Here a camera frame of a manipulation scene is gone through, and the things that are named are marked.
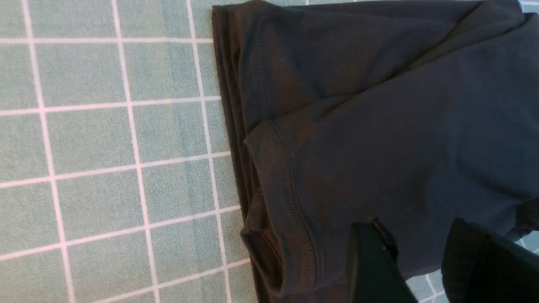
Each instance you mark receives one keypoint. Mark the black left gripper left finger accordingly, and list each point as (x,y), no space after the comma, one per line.
(372,271)

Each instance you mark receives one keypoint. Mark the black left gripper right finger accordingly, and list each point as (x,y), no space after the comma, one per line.
(479,266)

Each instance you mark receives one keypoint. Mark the dark gray long-sleeve shirt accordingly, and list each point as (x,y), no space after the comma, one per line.
(414,112)

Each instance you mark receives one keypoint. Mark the green checkered table mat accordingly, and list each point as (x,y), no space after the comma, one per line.
(116,176)

